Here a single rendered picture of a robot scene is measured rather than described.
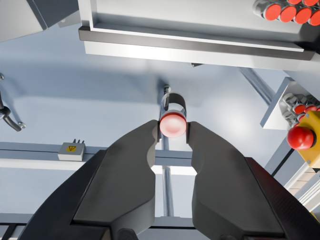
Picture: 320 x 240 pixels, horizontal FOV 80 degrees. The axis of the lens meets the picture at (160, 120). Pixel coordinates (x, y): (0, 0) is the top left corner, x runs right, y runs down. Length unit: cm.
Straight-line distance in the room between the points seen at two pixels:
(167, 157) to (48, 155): 66
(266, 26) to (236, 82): 112
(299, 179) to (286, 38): 39
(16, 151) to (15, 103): 58
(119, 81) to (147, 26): 108
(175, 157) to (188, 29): 89
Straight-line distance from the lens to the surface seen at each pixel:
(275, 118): 52
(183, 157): 117
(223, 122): 169
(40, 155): 126
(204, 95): 148
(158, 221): 93
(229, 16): 37
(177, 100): 16
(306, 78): 44
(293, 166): 63
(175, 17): 35
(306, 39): 45
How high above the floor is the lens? 123
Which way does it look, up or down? 51 degrees down
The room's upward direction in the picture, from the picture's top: 178 degrees clockwise
